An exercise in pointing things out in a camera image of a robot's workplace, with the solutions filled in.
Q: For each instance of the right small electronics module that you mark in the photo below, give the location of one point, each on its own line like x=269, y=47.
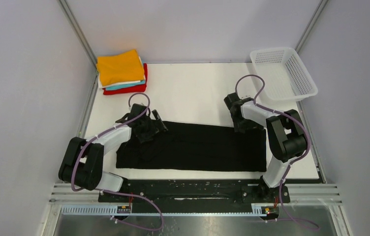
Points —
x=270, y=210

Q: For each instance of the red folded t shirt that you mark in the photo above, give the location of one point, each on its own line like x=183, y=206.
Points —
x=139, y=88

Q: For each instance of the white folded t shirt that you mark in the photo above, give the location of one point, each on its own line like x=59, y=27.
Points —
x=119, y=84

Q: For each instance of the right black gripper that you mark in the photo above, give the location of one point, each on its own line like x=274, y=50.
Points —
x=243, y=124

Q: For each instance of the teal folded t shirt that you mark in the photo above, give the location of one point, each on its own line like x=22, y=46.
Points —
x=122, y=85

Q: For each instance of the white slotted cable duct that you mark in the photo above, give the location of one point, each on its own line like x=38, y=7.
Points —
x=111, y=211

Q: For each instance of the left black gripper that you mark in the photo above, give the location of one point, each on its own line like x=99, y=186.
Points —
x=145, y=137

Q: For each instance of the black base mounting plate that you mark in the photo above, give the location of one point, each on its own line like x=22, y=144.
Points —
x=223, y=196

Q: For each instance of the left small electronics module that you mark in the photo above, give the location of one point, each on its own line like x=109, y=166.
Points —
x=124, y=209

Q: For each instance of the orange folded t shirt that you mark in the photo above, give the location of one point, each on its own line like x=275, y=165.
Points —
x=119, y=68

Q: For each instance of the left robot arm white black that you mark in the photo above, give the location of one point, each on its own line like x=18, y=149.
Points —
x=82, y=164

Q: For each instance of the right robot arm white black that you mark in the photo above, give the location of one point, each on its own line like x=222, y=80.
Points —
x=288, y=141

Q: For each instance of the black t shirt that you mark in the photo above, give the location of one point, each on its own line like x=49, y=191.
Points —
x=197, y=147

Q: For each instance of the white plastic basket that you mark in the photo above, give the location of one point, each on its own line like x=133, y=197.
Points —
x=285, y=75

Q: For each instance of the small electronics module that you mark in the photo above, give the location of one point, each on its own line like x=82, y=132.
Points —
x=270, y=210
x=124, y=209

